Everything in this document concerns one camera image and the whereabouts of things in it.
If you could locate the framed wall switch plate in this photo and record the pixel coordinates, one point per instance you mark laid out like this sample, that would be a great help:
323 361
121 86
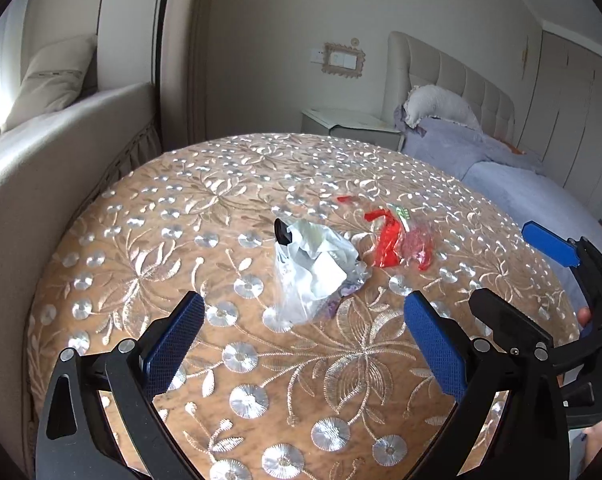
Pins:
340 60

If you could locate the person's right hand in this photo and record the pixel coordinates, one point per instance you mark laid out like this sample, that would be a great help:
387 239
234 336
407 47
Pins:
580 401

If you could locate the beige built-in wardrobe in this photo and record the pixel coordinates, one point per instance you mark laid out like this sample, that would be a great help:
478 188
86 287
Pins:
564 124

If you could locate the beige upholstered headboard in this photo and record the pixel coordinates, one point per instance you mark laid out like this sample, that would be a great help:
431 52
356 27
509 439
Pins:
412 63

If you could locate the white bedside table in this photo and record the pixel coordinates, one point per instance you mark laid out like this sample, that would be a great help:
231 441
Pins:
348 124

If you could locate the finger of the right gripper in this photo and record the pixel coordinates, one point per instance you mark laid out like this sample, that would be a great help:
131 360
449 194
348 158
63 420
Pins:
510 327
564 252

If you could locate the white wrapper black tag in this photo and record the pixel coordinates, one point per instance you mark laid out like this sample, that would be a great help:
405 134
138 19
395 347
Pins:
316 269

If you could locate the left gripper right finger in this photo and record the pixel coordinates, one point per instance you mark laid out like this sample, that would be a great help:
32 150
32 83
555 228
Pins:
503 424

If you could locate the red clear candy wrapper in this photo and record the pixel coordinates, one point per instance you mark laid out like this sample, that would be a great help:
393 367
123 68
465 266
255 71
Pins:
389 233

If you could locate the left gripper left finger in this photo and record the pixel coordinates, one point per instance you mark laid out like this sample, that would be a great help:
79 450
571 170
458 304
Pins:
75 440

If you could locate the white sheer curtain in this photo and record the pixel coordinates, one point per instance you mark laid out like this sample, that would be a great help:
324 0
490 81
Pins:
11 34

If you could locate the bed with lavender bedspread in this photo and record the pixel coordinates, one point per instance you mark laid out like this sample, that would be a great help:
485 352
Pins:
514 183

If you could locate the beige throw pillow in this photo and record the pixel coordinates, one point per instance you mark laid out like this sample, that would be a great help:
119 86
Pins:
54 79

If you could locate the white ruffled bed pillow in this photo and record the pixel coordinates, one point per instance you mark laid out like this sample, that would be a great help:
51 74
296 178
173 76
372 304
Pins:
433 101

